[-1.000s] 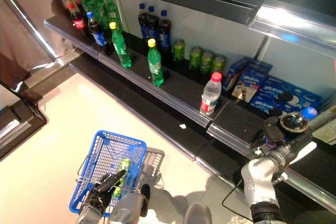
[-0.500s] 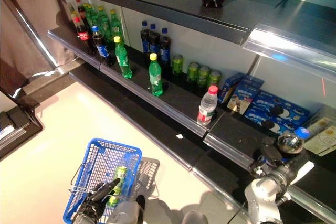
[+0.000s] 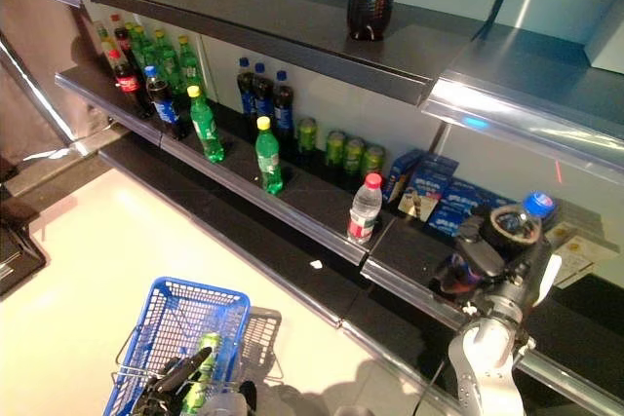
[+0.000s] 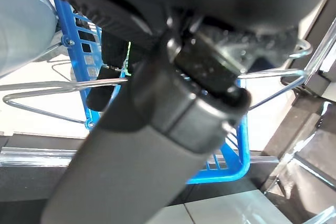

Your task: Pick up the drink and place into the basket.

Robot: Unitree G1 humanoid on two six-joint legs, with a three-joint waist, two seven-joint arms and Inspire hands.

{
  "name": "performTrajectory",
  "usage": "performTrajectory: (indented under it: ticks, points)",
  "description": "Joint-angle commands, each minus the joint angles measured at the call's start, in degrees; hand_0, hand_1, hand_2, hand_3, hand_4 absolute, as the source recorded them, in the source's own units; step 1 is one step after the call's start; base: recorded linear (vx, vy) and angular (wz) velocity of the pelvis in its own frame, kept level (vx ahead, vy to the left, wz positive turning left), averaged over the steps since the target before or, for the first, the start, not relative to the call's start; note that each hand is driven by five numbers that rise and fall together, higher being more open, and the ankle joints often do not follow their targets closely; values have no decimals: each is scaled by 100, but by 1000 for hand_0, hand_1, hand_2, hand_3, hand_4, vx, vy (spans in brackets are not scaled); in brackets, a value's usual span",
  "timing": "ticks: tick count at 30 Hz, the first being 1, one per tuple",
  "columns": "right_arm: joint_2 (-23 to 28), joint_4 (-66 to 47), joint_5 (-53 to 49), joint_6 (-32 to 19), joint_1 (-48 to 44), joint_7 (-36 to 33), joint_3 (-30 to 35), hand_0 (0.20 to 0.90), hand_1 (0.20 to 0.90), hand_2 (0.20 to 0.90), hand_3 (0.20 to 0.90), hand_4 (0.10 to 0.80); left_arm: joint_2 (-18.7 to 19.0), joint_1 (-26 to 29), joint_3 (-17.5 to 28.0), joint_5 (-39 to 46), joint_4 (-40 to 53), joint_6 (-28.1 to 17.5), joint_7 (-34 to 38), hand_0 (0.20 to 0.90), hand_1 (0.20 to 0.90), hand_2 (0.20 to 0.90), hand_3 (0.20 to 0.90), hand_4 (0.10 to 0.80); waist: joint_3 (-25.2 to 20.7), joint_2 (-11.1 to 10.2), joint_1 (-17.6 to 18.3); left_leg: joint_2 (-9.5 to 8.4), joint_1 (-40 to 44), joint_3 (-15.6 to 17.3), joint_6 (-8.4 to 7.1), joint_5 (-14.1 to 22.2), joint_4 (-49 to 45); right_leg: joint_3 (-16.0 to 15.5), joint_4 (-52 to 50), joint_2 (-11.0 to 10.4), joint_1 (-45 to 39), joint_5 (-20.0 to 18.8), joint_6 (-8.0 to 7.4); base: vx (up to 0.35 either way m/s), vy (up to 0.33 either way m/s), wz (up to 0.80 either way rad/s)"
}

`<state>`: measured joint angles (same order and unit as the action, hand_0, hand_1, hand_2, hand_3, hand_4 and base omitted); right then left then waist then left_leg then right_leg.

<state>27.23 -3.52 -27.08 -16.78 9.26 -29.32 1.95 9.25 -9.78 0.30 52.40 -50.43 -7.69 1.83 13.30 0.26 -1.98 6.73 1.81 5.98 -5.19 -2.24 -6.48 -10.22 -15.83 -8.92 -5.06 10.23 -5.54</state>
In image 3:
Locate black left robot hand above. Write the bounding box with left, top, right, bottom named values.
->
left=130, top=345, right=215, bottom=416

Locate blue plastic shopping basket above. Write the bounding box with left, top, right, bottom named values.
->
left=101, top=276, right=285, bottom=416

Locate green bottle in basket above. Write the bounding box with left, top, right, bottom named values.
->
left=180, top=331, right=224, bottom=415

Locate pale yellow drink bottle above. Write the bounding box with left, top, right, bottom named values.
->
left=95, top=20, right=116, bottom=71

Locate silver left robot leg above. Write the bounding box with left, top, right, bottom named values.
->
left=202, top=378, right=258, bottom=416

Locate black low display stand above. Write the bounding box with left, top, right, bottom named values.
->
left=0, top=213, right=50, bottom=296

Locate water bottle red cap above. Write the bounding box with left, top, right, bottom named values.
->
left=346, top=172, right=384, bottom=245

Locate green soda can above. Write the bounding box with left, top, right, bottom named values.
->
left=325, top=130, right=347, bottom=168
left=295, top=117, right=319, bottom=153
left=361, top=144, right=386, bottom=181
left=343, top=136, right=367, bottom=176

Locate Coca-Cola bottle red label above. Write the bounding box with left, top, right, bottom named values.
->
left=112, top=14, right=136, bottom=55
left=112, top=49, right=153, bottom=119

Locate slim blue snack box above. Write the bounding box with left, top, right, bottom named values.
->
left=384, top=148, right=424, bottom=204

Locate blue wafer snack box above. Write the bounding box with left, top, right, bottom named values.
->
left=397, top=155, right=459, bottom=222

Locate dark grey shelf board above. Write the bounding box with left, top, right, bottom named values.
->
left=89, top=0, right=484, bottom=108

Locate beige cardboard box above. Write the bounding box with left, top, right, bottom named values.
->
left=550, top=213, right=604, bottom=251
left=555, top=235, right=620, bottom=290

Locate pale grey shelf end panel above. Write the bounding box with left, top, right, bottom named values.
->
left=582, top=6, right=624, bottom=71

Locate black shelf board clear rail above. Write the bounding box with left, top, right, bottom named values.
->
left=360, top=215, right=624, bottom=416
left=55, top=62, right=167, bottom=147
left=159, top=89, right=397, bottom=269

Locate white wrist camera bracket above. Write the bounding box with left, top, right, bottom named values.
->
left=534, top=252, right=563, bottom=308

